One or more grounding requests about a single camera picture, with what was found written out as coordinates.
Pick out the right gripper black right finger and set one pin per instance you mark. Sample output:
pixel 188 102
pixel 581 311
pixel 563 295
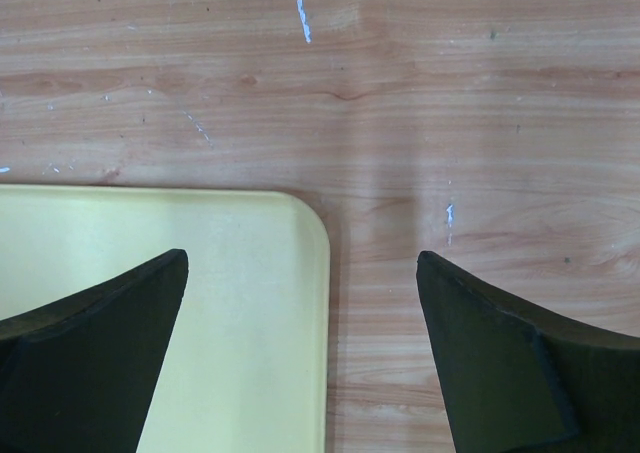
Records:
pixel 517 377

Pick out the yellow plastic tray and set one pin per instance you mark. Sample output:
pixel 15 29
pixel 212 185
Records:
pixel 246 367

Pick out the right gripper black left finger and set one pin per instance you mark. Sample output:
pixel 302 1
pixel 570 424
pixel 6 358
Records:
pixel 79 374

